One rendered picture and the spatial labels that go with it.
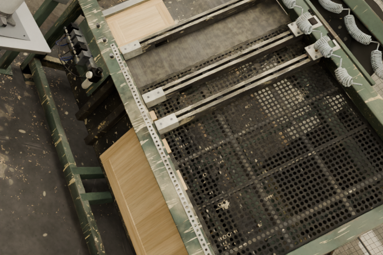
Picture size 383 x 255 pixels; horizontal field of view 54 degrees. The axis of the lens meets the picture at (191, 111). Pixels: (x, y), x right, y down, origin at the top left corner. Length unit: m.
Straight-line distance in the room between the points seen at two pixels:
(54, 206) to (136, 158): 0.62
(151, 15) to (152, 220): 1.35
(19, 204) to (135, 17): 1.39
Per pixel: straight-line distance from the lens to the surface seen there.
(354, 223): 2.10
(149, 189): 2.43
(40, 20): 2.88
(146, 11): 2.67
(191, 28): 2.50
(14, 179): 2.63
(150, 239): 2.46
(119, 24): 2.64
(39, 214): 2.59
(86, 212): 2.55
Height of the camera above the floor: 2.01
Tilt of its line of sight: 25 degrees down
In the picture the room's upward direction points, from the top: 50 degrees clockwise
